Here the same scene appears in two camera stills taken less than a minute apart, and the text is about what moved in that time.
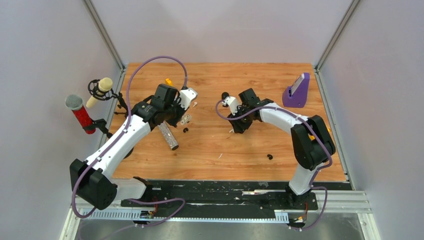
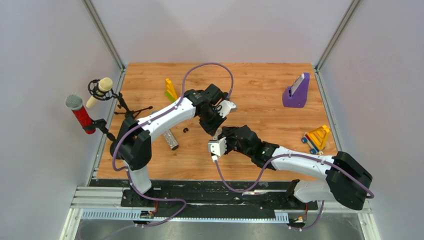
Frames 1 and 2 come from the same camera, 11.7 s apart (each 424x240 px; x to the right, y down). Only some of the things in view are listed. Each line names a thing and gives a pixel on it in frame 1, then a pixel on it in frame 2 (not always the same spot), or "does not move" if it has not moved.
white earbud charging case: (185, 118) to (219, 131)
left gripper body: (174, 114) to (211, 120)
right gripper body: (241, 123) to (231, 143)
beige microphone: (105, 85) does not move
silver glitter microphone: (169, 136) does not move
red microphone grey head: (74, 102) does not move
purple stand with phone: (296, 95) does not move
